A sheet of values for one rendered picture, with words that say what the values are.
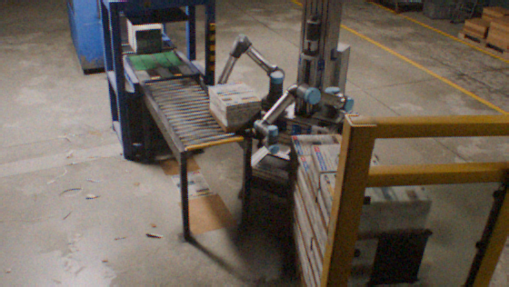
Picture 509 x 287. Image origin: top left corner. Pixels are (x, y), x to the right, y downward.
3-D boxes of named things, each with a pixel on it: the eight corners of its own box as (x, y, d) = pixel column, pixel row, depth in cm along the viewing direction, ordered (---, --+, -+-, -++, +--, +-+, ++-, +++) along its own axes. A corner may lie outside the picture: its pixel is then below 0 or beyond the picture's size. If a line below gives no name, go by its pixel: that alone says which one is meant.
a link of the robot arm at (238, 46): (246, 46, 397) (223, 95, 421) (248, 42, 406) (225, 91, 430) (234, 40, 395) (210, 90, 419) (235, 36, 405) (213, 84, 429)
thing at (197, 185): (213, 192, 442) (213, 192, 441) (182, 199, 431) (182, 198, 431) (199, 171, 471) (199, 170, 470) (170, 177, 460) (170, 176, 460)
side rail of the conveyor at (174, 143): (187, 164, 353) (186, 150, 347) (180, 166, 351) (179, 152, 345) (144, 93, 458) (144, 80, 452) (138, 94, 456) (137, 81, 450)
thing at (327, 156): (368, 145, 310) (368, 144, 310) (382, 171, 286) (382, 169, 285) (311, 146, 307) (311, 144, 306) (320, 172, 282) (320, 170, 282)
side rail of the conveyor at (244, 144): (253, 152, 372) (253, 138, 366) (245, 153, 370) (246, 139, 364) (196, 85, 477) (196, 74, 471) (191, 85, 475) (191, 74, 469)
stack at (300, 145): (328, 221, 413) (341, 133, 371) (369, 333, 312) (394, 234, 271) (283, 222, 408) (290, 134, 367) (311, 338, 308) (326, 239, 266)
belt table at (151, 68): (201, 83, 478) (201, 73, 473) (134, 92, 453) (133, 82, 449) (180, 58, 533) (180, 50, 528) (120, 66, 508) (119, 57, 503)
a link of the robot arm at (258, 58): (277, 88, 423) (229, 45, 409) (278, 82, 436) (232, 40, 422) (286, 79, 418) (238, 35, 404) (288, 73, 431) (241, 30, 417)
